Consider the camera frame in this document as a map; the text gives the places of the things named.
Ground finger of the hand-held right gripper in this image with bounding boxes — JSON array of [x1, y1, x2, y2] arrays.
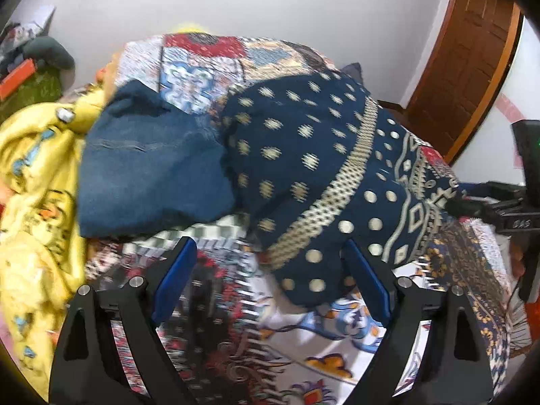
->
[[446, 181, 503, 225]]

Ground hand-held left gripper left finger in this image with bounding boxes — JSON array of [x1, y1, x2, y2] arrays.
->
[[48, 236, 198, 405]]

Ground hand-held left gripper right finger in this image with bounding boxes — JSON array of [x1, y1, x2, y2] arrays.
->
[[341, 238, 494, 405]]

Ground navy patterned hoodie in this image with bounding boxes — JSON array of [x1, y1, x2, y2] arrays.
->
[[219, 72, 465, 308]]

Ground white panel with pink heart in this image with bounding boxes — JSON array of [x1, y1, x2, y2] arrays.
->
[[453, 93, 529, 186]]

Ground folded blue jeans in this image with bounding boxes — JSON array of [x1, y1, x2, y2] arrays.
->
[[78, 79, 237, 239]]

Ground brown wooden door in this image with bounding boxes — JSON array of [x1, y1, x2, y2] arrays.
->
[[405, 0, 524, 165]]

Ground yellow cartoon print blanket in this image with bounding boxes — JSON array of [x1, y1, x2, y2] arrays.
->
[[0, 88, 106, 384]]

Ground dark grey pillow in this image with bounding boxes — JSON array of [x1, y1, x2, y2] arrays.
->
[[342, 62, 366, 86]]

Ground patchwork print bedspread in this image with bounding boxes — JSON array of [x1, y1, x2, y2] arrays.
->
[[84, 33, 528, 405]]

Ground orange plush toy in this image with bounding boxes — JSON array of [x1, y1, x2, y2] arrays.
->
[[95, 53, 124, 94]]

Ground green patterned cloth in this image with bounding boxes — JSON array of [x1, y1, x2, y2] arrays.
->
[[0, 67, 64, 114]]

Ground yellow plush toy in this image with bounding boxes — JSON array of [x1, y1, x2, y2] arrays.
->
[[171, 22, 212, 35]]

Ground orange box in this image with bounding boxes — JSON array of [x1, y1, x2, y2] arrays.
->
[[0, 59, 37, 99]]

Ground grey plush cushion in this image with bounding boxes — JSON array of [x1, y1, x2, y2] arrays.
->
[[19, 36, 76, 71]]

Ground white cardboard box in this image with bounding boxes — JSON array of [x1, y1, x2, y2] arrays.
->
[[25, 5, 57, 34]]

